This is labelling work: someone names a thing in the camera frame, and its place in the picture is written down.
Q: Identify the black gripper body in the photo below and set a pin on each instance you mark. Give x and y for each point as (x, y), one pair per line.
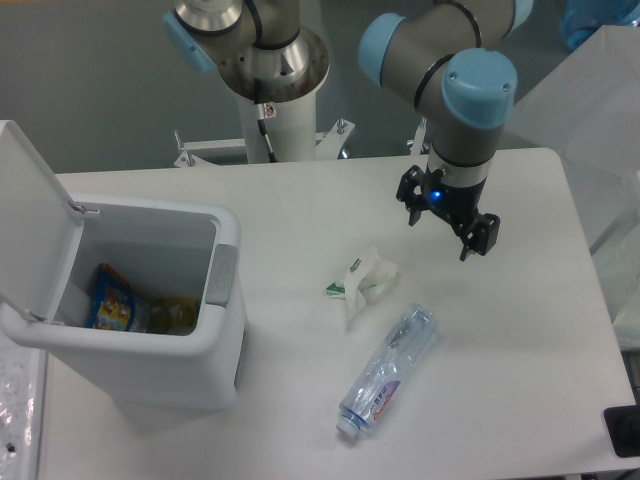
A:
(457, 206)

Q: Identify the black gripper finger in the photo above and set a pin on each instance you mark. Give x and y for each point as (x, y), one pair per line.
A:
(409, 192)
(478, 235)

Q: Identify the white tissue wrapper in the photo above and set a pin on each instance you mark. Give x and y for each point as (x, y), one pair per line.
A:
(367, 279)

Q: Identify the clear plastic water bottle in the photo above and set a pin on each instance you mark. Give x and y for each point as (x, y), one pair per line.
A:
(361, 409)

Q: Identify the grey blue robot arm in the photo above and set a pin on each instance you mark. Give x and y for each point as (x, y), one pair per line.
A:
(443, 63)

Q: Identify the white trash can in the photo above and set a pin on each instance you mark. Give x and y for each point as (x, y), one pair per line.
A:
(163, 249)

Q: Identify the white trash can lid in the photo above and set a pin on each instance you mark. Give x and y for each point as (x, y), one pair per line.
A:
(41, 229)

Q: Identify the blue water jug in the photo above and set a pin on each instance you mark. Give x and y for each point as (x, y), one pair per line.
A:
(582, 18)

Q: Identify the black device at edge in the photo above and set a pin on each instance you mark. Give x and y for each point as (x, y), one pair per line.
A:
(623, 427)

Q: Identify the blue snack packet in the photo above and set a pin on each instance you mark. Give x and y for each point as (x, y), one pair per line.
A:
(116, 304)

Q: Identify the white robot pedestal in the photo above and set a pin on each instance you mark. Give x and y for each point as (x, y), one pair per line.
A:
(271, 132)

